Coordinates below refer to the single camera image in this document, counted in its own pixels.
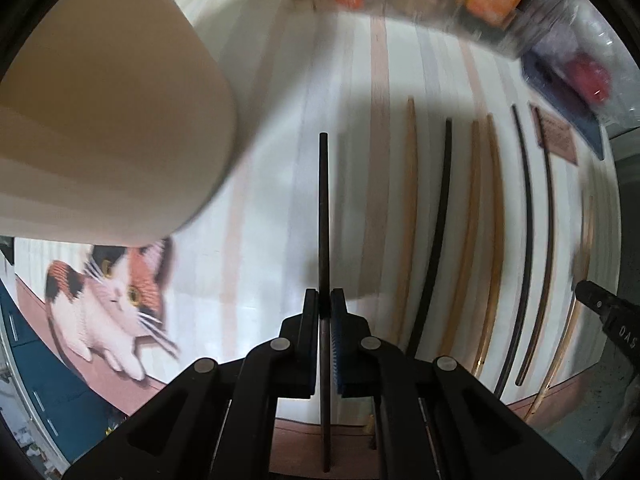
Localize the black chopstick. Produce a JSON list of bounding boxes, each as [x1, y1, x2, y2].
[[318, 132, 332, 472], [406, 117, 452, 358]]

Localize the light wooden chopstick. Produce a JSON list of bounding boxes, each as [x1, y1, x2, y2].
[[472, 114, 504, 378], [523, 193, 594, 422], [438, 119, 480, 356], [393, 96, 419, 342]]

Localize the brown leather placemat label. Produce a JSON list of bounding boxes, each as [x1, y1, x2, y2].
[[532, 106, 578, 166]]

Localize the beige ribbed utensil cup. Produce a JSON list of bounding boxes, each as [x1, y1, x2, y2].
[[1, 0, 236, 246]]

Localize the clear plastic bag red item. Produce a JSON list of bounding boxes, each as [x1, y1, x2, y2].
[[518, 0, 639, 136]]

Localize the dark brown chopstick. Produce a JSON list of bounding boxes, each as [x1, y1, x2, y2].
[[515, 103, 555, 387], [494, 103, 534, 399]]

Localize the striped cat print placemat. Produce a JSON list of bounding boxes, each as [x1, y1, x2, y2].
[[13, 0, 624, 453]]

